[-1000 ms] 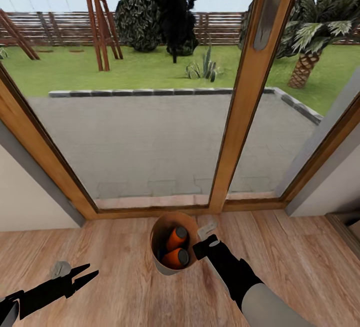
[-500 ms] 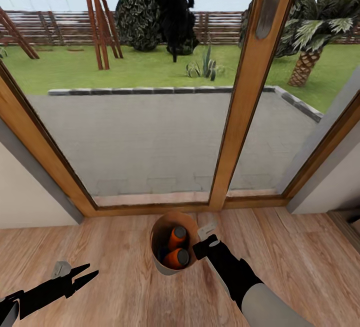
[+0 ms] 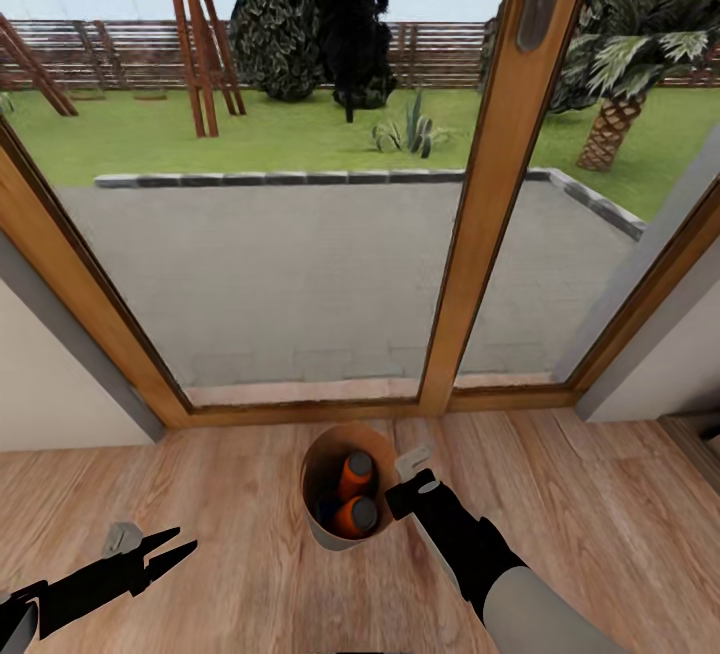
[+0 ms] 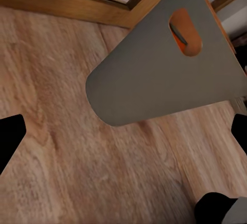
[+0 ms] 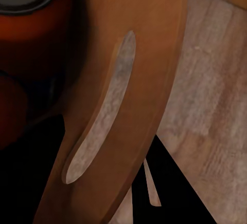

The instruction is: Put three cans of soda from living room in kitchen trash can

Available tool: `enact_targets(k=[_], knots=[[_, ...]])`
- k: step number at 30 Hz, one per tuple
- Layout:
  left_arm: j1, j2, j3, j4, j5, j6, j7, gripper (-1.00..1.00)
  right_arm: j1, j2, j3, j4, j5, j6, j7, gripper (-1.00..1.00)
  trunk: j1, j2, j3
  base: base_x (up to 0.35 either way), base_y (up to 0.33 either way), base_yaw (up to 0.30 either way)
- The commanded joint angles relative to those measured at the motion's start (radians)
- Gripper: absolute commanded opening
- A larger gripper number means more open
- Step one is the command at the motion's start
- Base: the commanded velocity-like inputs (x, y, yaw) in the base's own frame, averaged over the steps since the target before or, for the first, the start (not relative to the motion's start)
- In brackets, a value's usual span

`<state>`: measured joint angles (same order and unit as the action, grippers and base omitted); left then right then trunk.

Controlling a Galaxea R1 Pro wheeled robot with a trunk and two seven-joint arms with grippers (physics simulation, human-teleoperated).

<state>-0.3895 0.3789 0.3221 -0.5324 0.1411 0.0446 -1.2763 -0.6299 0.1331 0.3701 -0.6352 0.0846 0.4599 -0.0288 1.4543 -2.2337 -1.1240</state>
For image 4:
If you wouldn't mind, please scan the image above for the trash can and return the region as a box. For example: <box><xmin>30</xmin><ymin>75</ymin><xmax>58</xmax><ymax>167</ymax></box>
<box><xmin>85</xmin><ymin>0</ymin><xmax>247</xmax><ymax>127</ymax></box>

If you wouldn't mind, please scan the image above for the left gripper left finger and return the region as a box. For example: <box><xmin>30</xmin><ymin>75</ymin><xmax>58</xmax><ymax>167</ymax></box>
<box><xmin>0</xmin><ymin>114</ymin><xmax>26</xmax><ymax>175</ymax></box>

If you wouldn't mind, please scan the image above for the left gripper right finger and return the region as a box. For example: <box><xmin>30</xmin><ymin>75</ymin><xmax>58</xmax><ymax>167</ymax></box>
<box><xmin>231</xmin><ymin>114</ymin><xmax>247</xmax><ymax>154</ymax></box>

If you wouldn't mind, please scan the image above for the can of soda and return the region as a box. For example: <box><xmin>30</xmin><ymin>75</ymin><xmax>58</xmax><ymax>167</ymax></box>
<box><xmin>169</xmin><ymin>23</ymin><xmax>188</xmax><ymax>52</ymax></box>

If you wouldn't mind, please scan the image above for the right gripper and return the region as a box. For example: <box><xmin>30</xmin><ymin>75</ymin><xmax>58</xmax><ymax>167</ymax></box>
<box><xmin>235</xmin><ymin>45</ymin><xmax>247</xmax><ymax>68</ymax></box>

